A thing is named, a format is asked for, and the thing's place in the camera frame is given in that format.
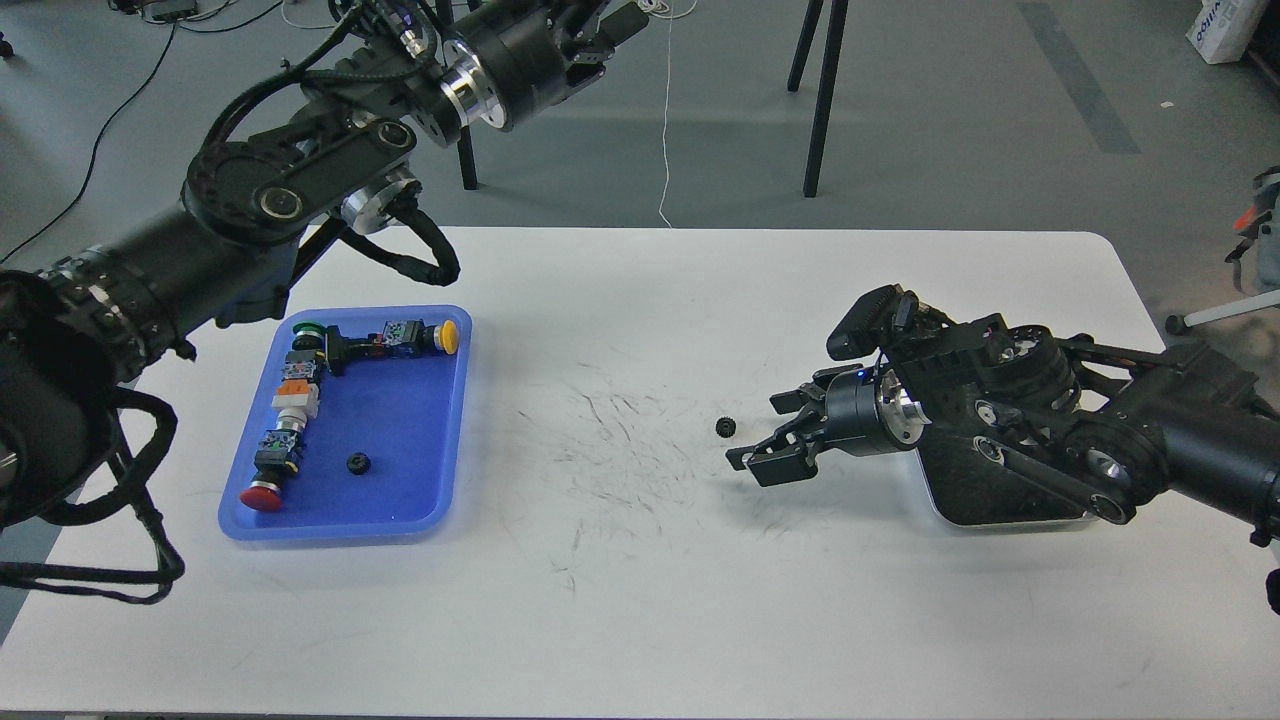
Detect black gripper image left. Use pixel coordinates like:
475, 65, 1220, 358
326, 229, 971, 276
445, 1, 650, 132

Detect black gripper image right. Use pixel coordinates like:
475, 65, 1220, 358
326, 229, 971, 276
726, 365, 925, 488

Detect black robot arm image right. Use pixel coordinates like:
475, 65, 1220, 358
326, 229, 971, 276
726, 284, 1277, 547

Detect silver metal tray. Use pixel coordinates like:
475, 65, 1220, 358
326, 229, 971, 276
916, 438, 1093, 530

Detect blue plastic tray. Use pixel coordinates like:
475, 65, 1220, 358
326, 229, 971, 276
218, 305, 472, 547

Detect black table legs left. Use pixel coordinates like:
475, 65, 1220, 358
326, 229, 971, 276
454, 127, 479, 191

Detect black table legs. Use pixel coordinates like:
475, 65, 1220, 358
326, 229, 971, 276
786, 1, 850, 199
454, 127, 479, 191

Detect black table legs right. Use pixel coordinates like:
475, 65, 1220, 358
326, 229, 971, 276
786, 1, 850, 199

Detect white cord on floor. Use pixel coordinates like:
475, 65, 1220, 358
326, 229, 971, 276
636, 0, 699, 229

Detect yellow push button switch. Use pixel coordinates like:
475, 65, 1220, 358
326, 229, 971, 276
323, 319, 462, 375

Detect black cable on floor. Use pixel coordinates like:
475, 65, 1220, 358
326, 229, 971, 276
0, 0, 285, 269

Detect green push button switch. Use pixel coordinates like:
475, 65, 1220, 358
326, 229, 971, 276
282, 322, 325, 382

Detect white orange switch block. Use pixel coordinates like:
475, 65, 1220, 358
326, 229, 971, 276
270, 378, 320, 428

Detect red push button switch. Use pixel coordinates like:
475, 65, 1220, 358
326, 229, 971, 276
239, 427, 305, 512

